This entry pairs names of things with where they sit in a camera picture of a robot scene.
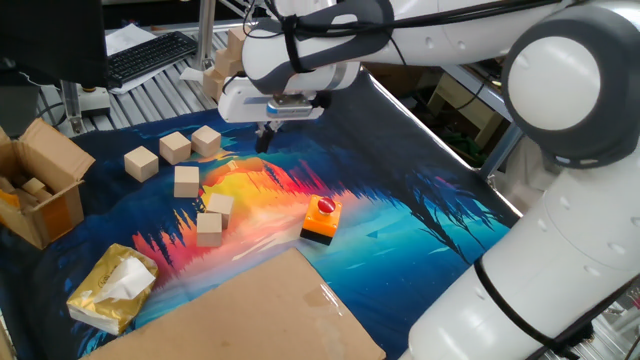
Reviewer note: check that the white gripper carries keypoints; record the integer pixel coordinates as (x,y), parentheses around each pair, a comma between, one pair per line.
(240,102)

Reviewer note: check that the wooden cube block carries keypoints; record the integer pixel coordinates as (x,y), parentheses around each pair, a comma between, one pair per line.
(175,148)
(209,230)
(212,84)
(236,41)
(141,164)
(220,205)
(227,64)
(206,141)
(186,181)

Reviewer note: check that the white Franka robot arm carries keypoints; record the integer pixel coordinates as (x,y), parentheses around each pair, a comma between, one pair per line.
(575,280)

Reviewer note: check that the metal wrist mounting plate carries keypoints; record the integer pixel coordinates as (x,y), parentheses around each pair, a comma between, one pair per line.
(290,106)

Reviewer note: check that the orange emergency stop button box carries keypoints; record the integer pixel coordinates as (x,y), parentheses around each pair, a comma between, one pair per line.
(320,222)

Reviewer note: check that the black keyboard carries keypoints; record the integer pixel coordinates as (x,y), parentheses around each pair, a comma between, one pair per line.
(150,55)

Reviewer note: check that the colourful forest print mat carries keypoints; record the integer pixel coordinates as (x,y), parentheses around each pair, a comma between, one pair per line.
(400,225)

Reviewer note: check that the white paper sheets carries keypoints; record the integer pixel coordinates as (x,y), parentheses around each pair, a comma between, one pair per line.
(125,37)

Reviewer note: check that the white stand base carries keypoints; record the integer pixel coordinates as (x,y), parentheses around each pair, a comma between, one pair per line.
(95,102)

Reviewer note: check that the flat brown cardboard sheet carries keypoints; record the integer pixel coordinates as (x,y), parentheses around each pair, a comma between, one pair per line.
(250,315)

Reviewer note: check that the beige stool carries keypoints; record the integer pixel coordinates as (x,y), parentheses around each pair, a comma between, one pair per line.
(470,107)

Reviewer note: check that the gold tissue pack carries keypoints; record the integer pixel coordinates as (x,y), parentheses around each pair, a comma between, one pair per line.
(107,295)

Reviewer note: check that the open cardboard box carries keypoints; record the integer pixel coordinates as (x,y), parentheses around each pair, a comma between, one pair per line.
(50,200)

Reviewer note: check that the aluminium table leg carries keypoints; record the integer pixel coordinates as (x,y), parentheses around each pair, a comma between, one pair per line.
(500,150)

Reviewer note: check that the wooden pieces inside box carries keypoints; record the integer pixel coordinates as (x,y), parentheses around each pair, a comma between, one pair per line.
(34,186)

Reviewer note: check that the black monitor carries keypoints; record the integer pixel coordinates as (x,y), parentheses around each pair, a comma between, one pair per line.
(50,35)

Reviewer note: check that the tall aluminium profile post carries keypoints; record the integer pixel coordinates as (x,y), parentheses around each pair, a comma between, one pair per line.
(205,30)

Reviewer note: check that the short aluminium profile post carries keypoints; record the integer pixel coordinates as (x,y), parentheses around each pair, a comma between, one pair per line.
(72,107)

